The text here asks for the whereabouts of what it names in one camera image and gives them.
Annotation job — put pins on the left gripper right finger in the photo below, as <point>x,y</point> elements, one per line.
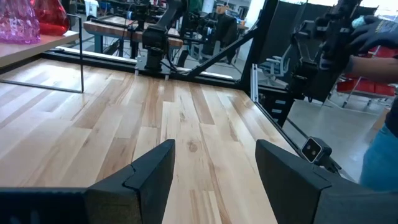
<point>298,193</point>

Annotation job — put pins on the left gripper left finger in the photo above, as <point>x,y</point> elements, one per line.
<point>140,193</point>

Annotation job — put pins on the red round glass vase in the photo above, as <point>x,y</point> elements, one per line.
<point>51,18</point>

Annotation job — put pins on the purple conical glass vase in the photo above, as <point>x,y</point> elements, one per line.
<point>18,25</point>

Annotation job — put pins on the black background robot arm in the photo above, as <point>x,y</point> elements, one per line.
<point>140,14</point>

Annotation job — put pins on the person's forearm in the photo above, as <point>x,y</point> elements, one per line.
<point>373,68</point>

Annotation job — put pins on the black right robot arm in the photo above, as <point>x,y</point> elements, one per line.
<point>154,40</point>

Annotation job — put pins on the wooden shelf with black legs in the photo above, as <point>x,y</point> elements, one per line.
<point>18,49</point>

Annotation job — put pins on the person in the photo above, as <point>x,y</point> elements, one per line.
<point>382,155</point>

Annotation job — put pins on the red storage bins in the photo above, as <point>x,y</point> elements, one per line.
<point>363,87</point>

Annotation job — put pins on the white office chair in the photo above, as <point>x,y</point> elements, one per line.
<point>275,65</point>

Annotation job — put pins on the wooden top workbench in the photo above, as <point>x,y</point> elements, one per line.
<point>109,29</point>

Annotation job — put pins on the person's hand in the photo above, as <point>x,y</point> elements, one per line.
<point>373,32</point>

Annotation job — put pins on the black office chair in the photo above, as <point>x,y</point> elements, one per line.
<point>222,31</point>

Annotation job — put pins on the small black table camera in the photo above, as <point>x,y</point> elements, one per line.
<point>312,150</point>

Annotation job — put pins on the silver bracket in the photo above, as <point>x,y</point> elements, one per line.
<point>255,84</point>

